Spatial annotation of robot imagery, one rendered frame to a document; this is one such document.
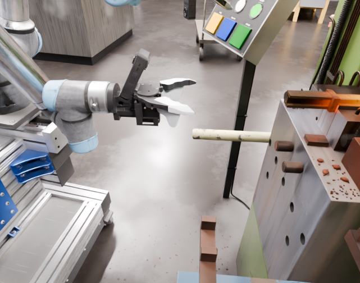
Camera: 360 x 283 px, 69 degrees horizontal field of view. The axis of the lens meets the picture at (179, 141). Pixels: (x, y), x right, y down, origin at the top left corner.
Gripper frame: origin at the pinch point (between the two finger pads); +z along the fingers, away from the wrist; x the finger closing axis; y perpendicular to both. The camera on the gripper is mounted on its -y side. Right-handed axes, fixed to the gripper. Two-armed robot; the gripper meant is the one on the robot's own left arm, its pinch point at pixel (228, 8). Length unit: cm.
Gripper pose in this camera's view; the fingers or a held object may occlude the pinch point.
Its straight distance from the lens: 97.6
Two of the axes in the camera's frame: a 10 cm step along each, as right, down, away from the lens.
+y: 4.8, -7.9, -3.8
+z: 8.0, 2.1, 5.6
